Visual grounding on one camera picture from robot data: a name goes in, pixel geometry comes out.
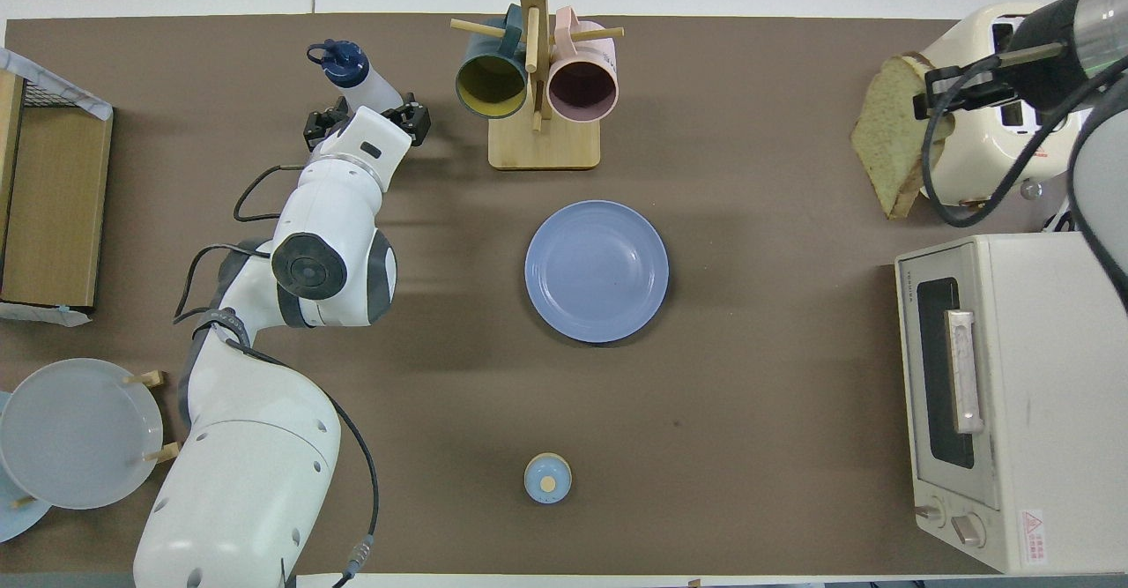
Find seasoning bottle with navy cap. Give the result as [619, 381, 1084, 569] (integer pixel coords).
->
[307, 39, 408, 120]

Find blue round plate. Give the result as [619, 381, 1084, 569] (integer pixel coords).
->
[524, 200, 670, 344]

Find pale grey plate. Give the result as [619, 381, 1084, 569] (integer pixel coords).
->
[0, 358, 165, 510]

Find white toaster oven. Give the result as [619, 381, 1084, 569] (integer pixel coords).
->
[894, 232, 1128, 576]

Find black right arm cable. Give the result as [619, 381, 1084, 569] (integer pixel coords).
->
[921, 46, 1128, 229]

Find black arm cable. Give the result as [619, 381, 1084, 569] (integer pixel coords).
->
[174, 163, 382, 588]
[921, 46, 1128, 229]

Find teal mug with yellow inside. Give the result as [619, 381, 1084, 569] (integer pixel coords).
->
[455, 4, 530, 120]

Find toasted bread slice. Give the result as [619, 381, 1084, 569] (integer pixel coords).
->
[850, 55, 957, 220]

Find white paper scrap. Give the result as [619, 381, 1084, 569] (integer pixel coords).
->
[0, 301, 93, 328]

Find wooden mug tree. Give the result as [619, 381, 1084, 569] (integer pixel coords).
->
[449, 0, 625, 171]

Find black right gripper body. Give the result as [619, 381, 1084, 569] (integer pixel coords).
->
[1009, 0, 1098, 113]

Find cream two-slot toaster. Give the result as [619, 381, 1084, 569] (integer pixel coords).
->
[919, 2, 1095, 210]

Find white grid-patterned cloth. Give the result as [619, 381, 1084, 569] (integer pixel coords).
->
[0, 46, 114, 122]

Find brown table mat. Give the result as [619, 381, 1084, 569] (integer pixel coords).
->
[0, 13, 1089, 576]

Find wooden plate rack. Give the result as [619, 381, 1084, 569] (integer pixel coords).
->
[9, 369, 184, 510]

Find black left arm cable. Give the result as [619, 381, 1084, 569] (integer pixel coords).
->
[174, 163, 382, 588]

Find pink mug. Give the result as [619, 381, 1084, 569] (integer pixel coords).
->
[546, 6, 620, 124]

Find light blue plate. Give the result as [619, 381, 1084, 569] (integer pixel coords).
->
[0, 390, 52, 543]

